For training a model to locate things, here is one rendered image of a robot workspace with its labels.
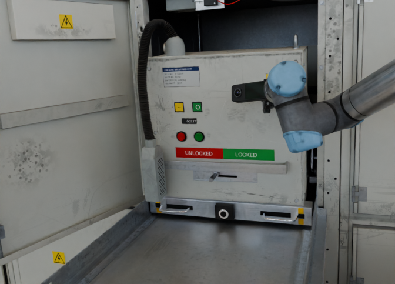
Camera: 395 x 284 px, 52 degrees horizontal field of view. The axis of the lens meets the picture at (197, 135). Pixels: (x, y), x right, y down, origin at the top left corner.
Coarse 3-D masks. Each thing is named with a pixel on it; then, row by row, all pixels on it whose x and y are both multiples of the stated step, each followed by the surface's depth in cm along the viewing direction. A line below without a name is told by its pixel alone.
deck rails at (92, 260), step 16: (144, 208) 138; (128, 224) 127; (144, 224) 134; (96, 240) 110; (112, 240) 118; (128, 240) 123; (304, 240) 117; (80, 256) 103; (96, 256) 111; (112, 256) 114; (304, 256) 108; (64, 272) 97; (80, 272) 103; (96, 272) 106; (304, 272) 101
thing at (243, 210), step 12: (156, 204) 140; (168, 204) 139; (180, 204) 137; (192, 204) 136; (204, 204) 134; (240, 204) 130; (252, 204) 129; (264, 204) 128; (276, 204) 127; (312, 204) 126; (204, 216) 135; (240, 216) 131; (252, 216) 130; (276, 216) 127; (288, 216) 126; (300, 216) 125; (312, 216) 127
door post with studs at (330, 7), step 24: (336, 0) 121; (336, 24) 122; (336, 48) 123; (336, 72) 125; (336, 144) 129; (336, 168) 131; (336, 192) 132; (336, 216) 134; (336, 240) 136; (336, 264) 137
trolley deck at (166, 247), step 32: (160, 224) 135; (192, 224) 133; (224, 224) 132; (256, 224) 131; (288, 224) 130; (320, 224) 128; (128, 256) 114; (160, 256) 113; (192, 256) 112; (224, 256) 111; (256, 256) 110; (288, 256) 110; (320, 256) 109
